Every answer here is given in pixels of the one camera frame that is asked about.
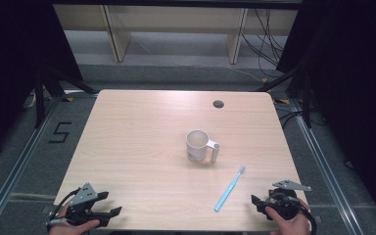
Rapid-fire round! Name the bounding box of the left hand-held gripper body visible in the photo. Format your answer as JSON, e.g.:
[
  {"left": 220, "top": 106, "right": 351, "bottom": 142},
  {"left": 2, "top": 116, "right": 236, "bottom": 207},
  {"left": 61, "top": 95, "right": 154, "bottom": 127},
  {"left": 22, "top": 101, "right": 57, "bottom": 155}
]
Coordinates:
[{"left": 66, "top": 182, "right": 100, "bottom": 226}]

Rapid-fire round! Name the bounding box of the white cup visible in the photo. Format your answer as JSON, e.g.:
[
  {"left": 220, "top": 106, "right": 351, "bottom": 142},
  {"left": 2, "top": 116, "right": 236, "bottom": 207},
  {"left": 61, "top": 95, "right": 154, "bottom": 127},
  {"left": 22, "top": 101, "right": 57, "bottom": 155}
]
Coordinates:
[{"left": 185, "top": 129, "right": 221, "bottom": 165}]

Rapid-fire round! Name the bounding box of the metal floor rail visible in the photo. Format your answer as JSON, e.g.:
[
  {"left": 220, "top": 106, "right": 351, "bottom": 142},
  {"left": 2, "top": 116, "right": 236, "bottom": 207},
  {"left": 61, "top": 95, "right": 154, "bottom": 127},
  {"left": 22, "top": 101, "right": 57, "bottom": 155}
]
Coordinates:
[
  {"left": 0, "top": 94, "right": 64, "bottom": 235},
  {"left": 289, "top": 97, "right": 367, "bottom": 235}
]

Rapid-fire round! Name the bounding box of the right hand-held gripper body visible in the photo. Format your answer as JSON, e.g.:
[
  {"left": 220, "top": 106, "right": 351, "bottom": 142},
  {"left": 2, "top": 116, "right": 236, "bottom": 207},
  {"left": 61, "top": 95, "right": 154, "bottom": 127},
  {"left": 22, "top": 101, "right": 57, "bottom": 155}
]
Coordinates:
[{"left": 263, "top": 179, "right": 312, "bottom": 220}]

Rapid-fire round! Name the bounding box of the blue toothbrush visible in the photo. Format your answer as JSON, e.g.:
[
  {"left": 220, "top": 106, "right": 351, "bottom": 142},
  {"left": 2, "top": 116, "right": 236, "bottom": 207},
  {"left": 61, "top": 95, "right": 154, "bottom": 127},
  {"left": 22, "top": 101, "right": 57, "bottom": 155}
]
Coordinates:
[{"left": 213, "top": 164, "right": 247, "bottom": 212}]

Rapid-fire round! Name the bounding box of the bundle of black cables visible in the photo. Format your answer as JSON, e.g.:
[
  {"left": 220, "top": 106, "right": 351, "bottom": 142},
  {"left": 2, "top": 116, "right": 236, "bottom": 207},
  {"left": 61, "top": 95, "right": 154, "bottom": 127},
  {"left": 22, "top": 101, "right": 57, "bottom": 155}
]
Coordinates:
[{"left": 241, "top": 8, "right": 289, "bottom": 79}]

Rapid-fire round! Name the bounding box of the person's left hand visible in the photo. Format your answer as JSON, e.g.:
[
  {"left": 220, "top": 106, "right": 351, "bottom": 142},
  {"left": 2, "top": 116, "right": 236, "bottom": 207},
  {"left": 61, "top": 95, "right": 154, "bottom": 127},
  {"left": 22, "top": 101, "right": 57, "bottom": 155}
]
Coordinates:
[{"left": 48, "top": 201, "right": 101, "bottom": 235}]

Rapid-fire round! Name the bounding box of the black metal stand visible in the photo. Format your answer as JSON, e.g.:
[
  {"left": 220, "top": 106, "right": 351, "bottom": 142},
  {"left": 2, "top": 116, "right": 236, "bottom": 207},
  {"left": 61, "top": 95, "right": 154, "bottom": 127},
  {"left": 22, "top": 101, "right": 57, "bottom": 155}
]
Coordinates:
[
  {"left": 33, "top": 64, "right": 100, "bottom": 129},
  {"left": 250, "top": 64, "right": 315, "bottom": 129}
]

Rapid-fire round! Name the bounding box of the beige wooden shelf unit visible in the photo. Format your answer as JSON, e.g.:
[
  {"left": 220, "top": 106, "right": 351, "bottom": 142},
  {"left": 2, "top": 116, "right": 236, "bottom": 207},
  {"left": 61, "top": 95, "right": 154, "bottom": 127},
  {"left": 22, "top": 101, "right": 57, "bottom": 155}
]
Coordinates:
[{"left": 53, "top": 4, "right": 300, "bottom": 65}]

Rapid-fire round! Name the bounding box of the person's right hand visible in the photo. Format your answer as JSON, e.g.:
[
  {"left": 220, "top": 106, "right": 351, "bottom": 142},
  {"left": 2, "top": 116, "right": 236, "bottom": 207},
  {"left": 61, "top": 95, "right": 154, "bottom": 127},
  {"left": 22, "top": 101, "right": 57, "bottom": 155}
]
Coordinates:
[{"left": 264, "top": 198, "right": 312, "bottom": 235}]

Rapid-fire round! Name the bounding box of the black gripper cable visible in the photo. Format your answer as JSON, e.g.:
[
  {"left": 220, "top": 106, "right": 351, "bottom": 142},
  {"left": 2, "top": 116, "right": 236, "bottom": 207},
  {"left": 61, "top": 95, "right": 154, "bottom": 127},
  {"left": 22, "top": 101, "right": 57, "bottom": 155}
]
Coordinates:
[
  {"left": 44, "top": 187, "right": 81, "bottom": 229},
  {"left": 290, "top": 195, "right": 318, "bottom": 235}
]

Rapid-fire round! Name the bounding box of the black curtain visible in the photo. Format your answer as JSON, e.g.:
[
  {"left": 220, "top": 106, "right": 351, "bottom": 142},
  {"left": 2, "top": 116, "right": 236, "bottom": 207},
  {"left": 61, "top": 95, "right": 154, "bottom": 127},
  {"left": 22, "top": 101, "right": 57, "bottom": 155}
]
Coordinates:
[
  {"left": 0, "top": 0, "right": 84, "bottom": 165},
  {"left": 275, "top": 0, "right": 376, "bottom": 226}
]

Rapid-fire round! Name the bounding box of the black floor cable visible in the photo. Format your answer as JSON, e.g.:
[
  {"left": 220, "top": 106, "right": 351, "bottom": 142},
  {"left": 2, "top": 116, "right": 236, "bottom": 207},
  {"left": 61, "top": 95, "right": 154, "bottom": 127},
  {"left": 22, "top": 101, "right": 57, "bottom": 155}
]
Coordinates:
[{"left": 278, "top": 108, "right": 329, "bottom": 129}]

